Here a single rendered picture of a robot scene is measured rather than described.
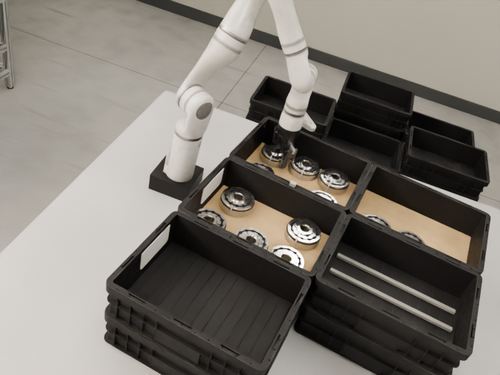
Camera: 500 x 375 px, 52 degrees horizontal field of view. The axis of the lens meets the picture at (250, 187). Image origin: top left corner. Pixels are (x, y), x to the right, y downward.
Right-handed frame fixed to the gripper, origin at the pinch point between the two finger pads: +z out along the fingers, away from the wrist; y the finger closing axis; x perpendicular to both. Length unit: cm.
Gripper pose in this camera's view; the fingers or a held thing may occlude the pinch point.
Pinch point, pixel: (279, 158)
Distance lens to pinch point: 176.3
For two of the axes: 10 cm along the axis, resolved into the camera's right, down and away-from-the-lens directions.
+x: 9.1, -0.8, 4.0
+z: -2.1, 7.5, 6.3
